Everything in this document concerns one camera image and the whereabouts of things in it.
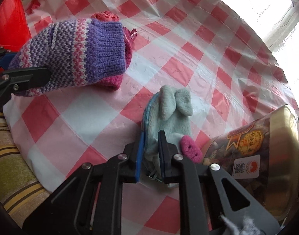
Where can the pink checkered tablecloth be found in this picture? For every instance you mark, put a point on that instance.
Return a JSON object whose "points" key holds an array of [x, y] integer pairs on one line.
{"points": [[199, 44]]}

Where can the red scrunchie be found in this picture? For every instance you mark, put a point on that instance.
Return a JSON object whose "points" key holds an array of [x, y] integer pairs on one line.
{"points": [[105, 16]]}

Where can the purple striped knitted pouch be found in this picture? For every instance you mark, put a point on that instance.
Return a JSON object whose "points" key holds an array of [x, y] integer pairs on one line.
{"points": [[77, 52]]}

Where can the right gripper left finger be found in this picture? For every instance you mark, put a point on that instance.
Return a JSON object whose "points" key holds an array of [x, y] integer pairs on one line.
{"points": [[89, 200]]}

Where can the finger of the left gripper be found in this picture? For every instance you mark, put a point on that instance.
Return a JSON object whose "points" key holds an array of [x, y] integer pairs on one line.
{"points": [[23, 79], [6, 57]]}

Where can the striped sofa cushion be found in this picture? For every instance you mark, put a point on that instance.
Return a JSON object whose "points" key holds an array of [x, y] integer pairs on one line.
{"points": [[20, 191]]}

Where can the red plastic container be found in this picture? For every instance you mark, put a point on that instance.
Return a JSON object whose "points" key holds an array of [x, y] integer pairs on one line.
{"points": [[14, 31]]}

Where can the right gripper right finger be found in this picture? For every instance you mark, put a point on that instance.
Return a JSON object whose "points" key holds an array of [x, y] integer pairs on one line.
{"points": [[208, 194]]}

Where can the glass jar gold lid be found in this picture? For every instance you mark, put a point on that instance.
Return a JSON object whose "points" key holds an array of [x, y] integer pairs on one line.
{"points": [[263, 156]]}

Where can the magenta knitted glove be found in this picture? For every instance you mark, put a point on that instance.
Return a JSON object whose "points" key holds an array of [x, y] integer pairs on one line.
{"points": [[121, 61]]}

